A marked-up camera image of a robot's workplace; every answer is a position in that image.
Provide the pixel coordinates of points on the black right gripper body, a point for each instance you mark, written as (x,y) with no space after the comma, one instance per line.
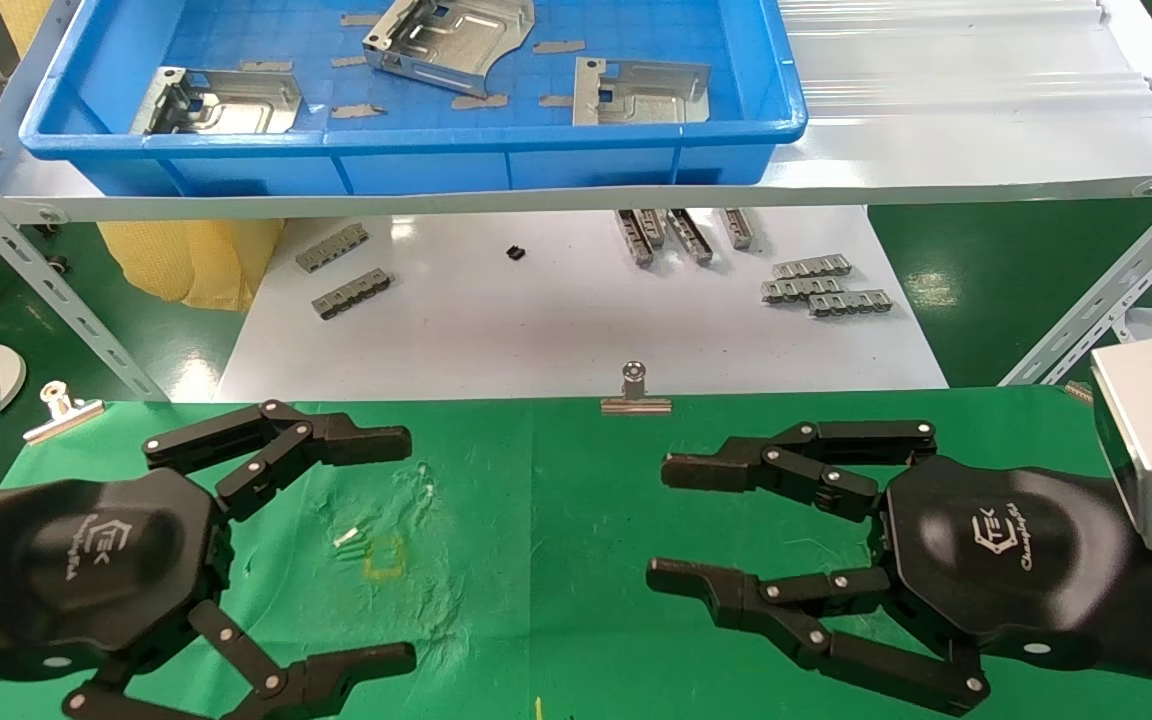
(1006,560)

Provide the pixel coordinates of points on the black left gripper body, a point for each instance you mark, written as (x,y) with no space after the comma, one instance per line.
(86,560)

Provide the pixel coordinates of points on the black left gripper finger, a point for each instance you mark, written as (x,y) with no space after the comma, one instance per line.
(281,440)
(326,680)

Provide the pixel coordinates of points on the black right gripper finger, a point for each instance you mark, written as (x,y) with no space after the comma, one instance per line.
(786,610)
(786,465)

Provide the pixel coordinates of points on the stamped metal bracket part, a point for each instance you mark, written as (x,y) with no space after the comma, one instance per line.
(456,40)
(236,105)
(651,95)

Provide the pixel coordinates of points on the small white scrap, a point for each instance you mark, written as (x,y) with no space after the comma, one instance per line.
(344,537)

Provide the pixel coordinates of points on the silver binder clip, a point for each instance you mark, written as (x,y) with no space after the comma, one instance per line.
(635,392)
(61,410)

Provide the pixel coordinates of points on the small grey toothed part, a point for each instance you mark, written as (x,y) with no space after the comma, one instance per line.
(849,302)
(798,290)
(634,240)
(812,266)
(652,228)
(738,228)
(351,293)
(331,247)
(690,237)

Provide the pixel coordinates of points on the yellow mesh cloth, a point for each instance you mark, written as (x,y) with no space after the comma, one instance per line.
(186,260)

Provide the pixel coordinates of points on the green cloth mat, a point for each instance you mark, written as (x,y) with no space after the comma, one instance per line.
(546,520)

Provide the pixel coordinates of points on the white paper sheet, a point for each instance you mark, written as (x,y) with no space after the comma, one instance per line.
(556,320)

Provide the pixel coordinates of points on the white slotted angle leg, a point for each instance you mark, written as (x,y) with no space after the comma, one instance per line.
(1106,290)
(46,280)

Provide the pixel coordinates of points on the blue plastic bin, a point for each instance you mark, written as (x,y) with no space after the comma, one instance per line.
(456,140)

